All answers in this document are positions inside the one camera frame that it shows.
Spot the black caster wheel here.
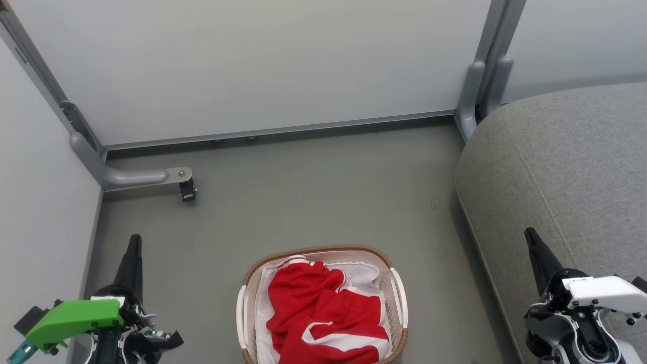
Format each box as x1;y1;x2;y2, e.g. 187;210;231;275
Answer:
178;178;198;202

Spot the grey partition foot with plate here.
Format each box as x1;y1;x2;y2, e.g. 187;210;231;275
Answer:
71;131;193;192

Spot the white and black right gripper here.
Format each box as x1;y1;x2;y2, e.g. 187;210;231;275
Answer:
524;227;647;357

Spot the grey fabric sofa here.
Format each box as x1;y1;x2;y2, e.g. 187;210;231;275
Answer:
454;82;647;364

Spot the white laundry basket brown rim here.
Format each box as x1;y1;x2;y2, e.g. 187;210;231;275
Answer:
236;245;409;364

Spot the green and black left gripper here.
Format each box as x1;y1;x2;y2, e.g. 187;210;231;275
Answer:
14;234;184;364

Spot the red and white garment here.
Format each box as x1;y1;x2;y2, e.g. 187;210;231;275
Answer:
265;255;392;364

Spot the grey partition bottom rail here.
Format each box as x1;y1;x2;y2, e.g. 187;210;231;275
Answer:
104;110;458;151

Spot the black cable with teal connector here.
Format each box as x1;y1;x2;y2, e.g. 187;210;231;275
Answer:
7;340;37;364

